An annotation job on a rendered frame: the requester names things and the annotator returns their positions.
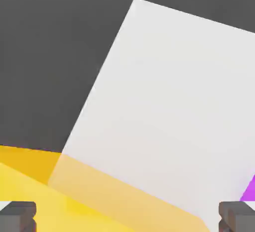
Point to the large purple box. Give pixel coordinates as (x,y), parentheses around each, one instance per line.
(249,192)

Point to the large yellow box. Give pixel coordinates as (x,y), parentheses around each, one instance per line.
(29,176)

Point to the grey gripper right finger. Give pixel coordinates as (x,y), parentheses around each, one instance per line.
(237,217)

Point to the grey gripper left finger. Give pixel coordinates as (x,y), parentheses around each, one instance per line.
(16,217)

